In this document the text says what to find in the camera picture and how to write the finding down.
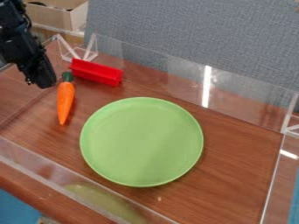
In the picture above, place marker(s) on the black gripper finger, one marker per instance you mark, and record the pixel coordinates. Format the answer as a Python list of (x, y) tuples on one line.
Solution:
[(36, 68)]

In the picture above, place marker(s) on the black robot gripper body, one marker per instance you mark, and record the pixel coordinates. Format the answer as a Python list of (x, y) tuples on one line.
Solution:
[(18, 47)]

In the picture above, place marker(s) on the orange toy carrot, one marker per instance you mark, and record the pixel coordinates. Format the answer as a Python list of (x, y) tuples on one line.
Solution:
[(65, 96)]

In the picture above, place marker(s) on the green plastic plate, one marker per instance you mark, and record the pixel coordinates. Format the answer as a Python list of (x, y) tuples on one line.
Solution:
[(141, 142)]

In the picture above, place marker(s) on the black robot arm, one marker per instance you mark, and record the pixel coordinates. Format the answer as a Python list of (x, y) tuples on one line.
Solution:
[(12, 9)]

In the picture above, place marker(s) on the cardboard box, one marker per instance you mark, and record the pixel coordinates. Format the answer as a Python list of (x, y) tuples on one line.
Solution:
[(61, 14)]

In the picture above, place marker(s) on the red plastic block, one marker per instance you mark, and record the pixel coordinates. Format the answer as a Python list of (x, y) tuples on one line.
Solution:
[(95, 72)]

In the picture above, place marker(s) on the clear acrylic tray enclosure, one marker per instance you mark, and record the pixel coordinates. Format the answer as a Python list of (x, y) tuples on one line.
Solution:
[(239, 185)]

